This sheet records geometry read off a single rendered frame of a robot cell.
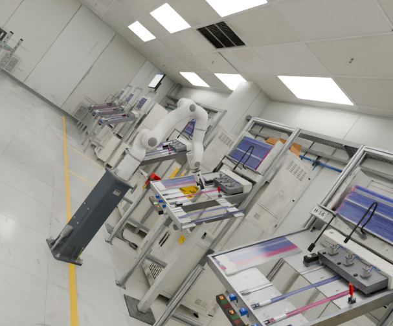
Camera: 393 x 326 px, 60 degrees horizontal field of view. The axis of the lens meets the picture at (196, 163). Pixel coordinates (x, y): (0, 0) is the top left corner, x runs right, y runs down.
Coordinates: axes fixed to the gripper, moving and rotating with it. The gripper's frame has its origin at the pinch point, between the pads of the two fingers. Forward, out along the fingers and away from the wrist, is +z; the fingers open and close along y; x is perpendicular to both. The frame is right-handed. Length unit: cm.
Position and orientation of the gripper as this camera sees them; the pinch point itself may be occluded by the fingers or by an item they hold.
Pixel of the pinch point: (200, 186)
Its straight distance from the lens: 285.7
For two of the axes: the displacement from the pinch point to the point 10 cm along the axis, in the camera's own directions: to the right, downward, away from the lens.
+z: 2.5, 9.0, 3.7
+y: -3.2, -2.8, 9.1
